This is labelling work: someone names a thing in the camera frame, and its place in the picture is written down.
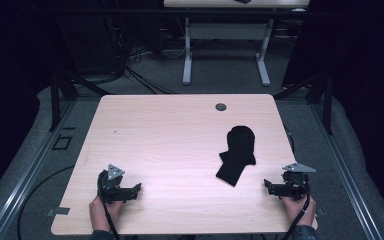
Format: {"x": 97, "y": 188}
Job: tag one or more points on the black sock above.
{"x": 238, "y": 150}

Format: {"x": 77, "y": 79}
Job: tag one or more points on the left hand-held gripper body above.
{"x": 110, "y": 186}

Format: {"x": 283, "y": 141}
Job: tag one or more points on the aluminium floor rail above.
{"x": 30, "y": 170}
{"x": 346, "y": 173}

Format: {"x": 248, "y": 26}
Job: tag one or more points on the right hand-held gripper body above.
{"x": 295, "y": 185}

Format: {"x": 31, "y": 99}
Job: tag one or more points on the black metal stand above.
{"x": 56, "y": 100}
{"x": 326, "y": 103}

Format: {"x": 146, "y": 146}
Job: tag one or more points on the white desk with metal legs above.
{"x": 226, "y": 31}

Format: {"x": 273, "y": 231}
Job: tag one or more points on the black object on white desk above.
{"x": 243, "y": 1}

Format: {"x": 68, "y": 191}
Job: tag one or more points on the grey tape strip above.
{"x": 58, "y": 211}

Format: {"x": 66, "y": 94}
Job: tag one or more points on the person's right hand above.
{"x": 300, "y": 210}

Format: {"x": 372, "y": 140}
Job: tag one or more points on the person's left hand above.
{"x": 101, "y": 211}

